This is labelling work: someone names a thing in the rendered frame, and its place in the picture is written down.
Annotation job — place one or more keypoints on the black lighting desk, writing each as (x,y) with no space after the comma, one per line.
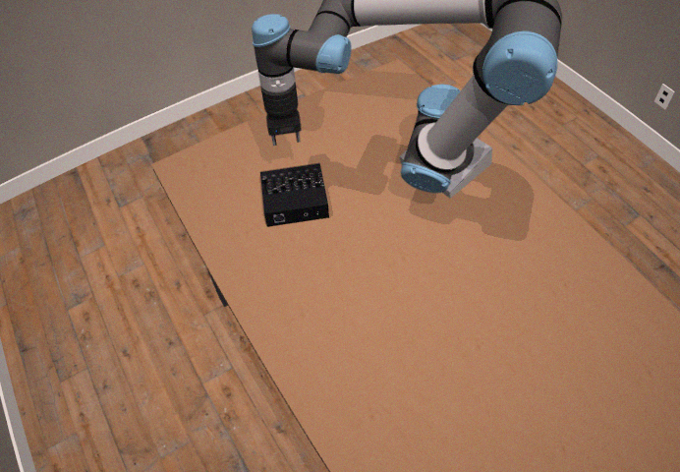
(294,201)

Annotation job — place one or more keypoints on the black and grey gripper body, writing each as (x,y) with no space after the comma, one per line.
(280,103)

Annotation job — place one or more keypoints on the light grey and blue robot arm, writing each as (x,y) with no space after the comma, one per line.
(519,66)

